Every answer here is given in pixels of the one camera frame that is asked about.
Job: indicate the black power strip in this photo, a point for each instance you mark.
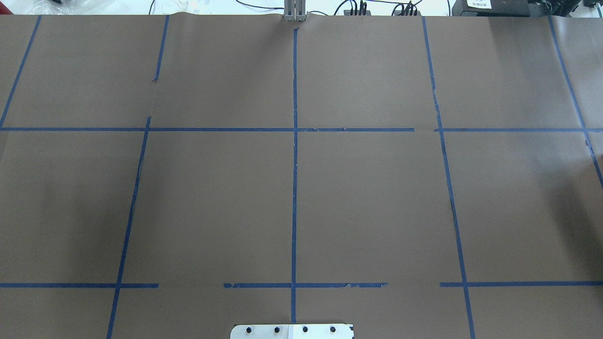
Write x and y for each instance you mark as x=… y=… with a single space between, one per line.
x=357 y=8

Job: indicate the aluminium frame post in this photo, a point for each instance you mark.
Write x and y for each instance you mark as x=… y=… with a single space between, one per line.
x=295 y=11

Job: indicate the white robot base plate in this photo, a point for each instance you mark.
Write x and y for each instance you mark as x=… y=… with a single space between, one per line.
x=293 y=331

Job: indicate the black device box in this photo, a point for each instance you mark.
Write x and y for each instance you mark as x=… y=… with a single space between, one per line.
x=501 y=8

